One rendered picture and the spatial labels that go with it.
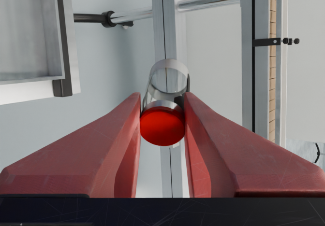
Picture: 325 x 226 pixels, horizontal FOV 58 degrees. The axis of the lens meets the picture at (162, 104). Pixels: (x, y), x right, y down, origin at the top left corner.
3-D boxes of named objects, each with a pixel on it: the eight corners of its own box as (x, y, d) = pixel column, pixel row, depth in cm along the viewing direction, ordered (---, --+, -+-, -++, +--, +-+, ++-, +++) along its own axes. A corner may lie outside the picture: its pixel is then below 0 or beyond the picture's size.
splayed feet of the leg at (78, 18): (51, 9, 136) (69, 5, 127) (127, 17, 174) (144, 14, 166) (52, 27, 137) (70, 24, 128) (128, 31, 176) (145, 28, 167)
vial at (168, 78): (146, 86, 17) (132, 136, 13) (155, 52, 15) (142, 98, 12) (183, 96, 17) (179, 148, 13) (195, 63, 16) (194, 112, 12)
